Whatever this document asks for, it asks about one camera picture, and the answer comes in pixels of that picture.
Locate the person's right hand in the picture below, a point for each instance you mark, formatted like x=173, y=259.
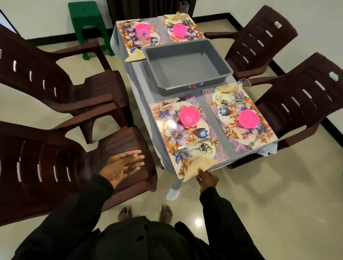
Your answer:
x=209, y=181

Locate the person's left hand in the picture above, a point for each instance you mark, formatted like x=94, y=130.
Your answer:
x=117, y=167

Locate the person's left fingers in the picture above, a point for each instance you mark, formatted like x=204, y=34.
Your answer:
x=134, y=159

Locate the person's right fingers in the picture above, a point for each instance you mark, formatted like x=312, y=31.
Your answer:
x=201, y=174

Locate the beige paper napkin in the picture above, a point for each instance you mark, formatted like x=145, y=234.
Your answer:
x=175, y=16
x=227, y=87
x=199, y=165
x=135, y=56

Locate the person's right forearm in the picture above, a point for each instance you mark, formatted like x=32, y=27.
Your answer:
x=226, y=226

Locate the person's left forearm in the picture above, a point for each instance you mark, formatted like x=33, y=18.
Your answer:
x=75, y=212

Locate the white table leg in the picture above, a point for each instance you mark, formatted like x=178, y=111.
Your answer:
x=173, y=191

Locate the floral placemat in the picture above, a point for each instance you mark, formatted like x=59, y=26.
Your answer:
x=193, y=31
x=182, y=138
x=129, y=34
x=241, y=130

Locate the person's right foot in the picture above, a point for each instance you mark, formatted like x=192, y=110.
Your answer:
x=166, y=213

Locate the person's foot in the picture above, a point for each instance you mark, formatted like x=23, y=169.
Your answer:
x=166, y=213
x=125, y=213

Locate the person's left foot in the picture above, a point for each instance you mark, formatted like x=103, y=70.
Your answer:
x=125, y=213

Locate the pink plastic bowl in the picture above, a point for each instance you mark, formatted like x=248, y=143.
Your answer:
x=143, y=29
x=189, y=116
x=179, y=30
x=248, y=119

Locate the grey tablecloth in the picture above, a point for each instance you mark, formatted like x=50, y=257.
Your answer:
x=150, y=83

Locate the brown plastic armchair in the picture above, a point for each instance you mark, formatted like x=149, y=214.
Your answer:
x=54, y=173
x=259, y=43
x=302, y=102
x=61, y=76

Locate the person's black garment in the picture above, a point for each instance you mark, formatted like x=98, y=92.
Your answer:
x=157, y=247

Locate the clear drinking glass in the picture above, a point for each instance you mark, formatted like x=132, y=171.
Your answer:
x=184, y=7
x=244, y=84

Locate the grey plastic tub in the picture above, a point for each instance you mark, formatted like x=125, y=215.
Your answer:
x=184, y=66

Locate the green plastic stool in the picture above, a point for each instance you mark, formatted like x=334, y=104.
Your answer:
x=87, y=17

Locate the dark curtain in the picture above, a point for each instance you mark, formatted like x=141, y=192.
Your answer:
x=145, y=0

